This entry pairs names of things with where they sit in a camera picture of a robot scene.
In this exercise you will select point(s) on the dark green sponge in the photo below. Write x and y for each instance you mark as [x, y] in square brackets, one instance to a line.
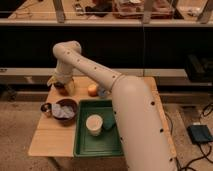
[108, 122]

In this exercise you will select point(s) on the white grey towel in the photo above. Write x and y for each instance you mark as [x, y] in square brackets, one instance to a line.
[62, 112]

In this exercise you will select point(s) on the green plastic tray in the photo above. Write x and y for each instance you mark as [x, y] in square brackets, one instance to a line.
[107, 143]

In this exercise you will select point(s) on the pale blue small object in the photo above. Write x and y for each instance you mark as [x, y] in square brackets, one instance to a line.
[103, 93]

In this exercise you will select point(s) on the white paper cup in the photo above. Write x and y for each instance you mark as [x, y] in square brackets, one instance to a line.
[94, 124]

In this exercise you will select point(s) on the small metal cup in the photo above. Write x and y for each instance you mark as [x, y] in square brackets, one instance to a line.
[46, 109]

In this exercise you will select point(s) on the dark red bowl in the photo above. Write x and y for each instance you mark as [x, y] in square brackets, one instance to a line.
[61, 89]

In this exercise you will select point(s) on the orange fruit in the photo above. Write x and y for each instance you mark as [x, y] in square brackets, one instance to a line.
[92, 90]

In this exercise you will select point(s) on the purple bowl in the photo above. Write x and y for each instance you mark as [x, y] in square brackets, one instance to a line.
[66, 102]

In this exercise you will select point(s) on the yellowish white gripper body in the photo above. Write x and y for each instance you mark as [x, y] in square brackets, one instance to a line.
[66, 79]

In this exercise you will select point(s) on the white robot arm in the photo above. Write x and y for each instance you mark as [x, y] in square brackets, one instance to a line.
[143, 138]

